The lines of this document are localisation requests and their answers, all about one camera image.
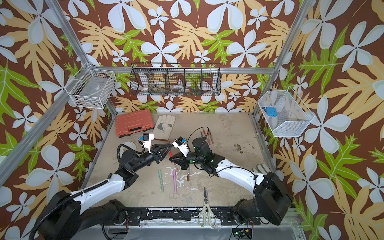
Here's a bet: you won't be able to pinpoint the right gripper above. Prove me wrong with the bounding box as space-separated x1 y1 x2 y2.
169 150 206 171

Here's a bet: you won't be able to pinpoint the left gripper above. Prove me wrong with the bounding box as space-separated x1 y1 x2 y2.
131 142 171 174

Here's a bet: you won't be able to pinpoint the clear red-capped pen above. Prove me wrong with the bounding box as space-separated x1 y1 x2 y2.
206 128 211 145

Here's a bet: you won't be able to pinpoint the brown gold pen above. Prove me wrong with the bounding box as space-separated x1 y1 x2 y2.
209 131 214 145

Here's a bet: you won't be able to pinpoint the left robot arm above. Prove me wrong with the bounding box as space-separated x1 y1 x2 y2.
29 144 173 240

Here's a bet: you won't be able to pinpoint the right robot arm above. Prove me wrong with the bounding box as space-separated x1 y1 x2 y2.
170 137 293 226

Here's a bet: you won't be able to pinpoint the pink pen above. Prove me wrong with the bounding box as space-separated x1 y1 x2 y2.
172 170 178 194

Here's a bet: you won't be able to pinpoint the light green pen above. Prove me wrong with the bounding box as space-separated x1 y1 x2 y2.
158 170 165 193

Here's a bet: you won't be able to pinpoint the beige work glove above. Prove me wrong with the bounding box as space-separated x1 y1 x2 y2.
152 115 176 141

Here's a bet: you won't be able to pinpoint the white tape roll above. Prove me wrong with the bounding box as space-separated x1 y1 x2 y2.
123 141 137 150

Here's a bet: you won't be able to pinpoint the red plastic tool case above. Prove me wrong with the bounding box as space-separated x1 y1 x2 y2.
116 110 155 138

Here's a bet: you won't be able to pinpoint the blue object in basket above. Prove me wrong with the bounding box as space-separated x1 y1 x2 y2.
262 107 278 117

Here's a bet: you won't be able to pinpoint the white mesh basket right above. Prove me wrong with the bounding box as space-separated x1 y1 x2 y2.
258 88 315 138

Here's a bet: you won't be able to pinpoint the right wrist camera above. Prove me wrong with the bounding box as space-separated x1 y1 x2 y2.
172 137 190 157

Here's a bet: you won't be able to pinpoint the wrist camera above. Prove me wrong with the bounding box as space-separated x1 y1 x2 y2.
172 137 190 157
139 133 154 153

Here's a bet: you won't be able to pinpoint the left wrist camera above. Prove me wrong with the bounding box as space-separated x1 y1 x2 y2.
139 133 154 153

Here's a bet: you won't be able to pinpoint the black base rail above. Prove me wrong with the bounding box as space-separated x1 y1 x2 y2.
114 207 262 226

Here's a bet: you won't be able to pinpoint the white handled scissors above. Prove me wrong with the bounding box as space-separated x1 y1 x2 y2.
198 187 217 228

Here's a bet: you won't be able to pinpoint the black wire basket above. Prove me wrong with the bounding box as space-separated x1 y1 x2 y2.
128 63 222 96

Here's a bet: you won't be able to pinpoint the white wire basket left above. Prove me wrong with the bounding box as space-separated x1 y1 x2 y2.
67 66 117 109

